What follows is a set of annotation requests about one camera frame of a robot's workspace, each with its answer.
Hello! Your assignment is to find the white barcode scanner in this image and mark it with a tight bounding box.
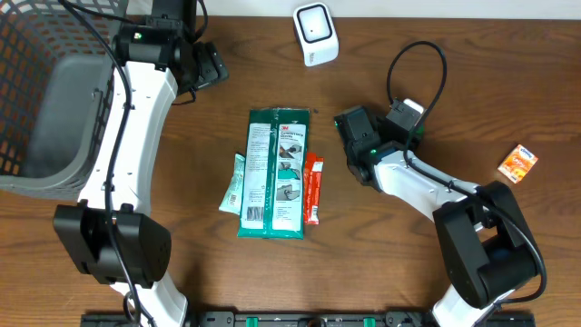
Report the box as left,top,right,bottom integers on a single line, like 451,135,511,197
292,2,340,67

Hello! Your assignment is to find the green 3M gloves package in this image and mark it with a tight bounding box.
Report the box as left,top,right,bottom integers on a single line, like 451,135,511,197
238,108,310,239

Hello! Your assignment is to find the red white sachet stick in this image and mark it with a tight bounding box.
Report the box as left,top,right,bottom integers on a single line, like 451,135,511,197
303,153,324,225

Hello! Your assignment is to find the pale green wet wipes pack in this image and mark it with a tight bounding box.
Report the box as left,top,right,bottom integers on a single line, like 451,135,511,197
219,154,245,214

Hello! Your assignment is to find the grey plastic mesh basket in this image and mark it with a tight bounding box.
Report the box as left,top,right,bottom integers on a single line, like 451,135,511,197
1,0,127,200

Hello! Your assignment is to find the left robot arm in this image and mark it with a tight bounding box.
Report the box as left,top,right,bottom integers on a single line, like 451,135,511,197
54,25,229,326

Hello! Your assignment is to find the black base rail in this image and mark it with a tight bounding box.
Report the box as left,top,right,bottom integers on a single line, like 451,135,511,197
80,311,537,327

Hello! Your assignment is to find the orange snack packet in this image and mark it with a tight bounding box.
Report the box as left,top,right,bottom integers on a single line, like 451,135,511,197
497,144,538,183

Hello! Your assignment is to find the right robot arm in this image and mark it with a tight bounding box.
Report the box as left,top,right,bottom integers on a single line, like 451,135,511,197
334,102,546,326

